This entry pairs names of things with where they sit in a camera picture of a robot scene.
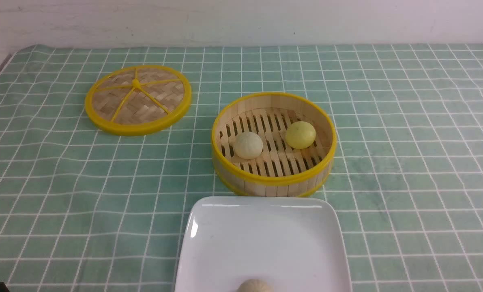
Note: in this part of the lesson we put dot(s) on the yellow steamed bun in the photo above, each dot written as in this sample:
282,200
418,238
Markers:
300,135

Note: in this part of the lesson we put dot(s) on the beige steamed bun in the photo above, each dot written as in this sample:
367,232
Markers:
255,285

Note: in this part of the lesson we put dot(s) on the yellow bamboo steamer basket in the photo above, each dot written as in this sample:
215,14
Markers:
280,170

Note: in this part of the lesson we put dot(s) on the white square plate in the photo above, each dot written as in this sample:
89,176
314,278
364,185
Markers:
292,244

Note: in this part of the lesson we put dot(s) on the white steamed bun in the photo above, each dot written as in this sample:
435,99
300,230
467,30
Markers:
247,145

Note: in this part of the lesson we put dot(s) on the green checkered tablecloth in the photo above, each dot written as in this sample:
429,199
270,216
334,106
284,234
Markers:
82,210

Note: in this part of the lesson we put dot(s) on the yellow bamboo steamer lid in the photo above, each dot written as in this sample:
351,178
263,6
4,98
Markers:
139,100

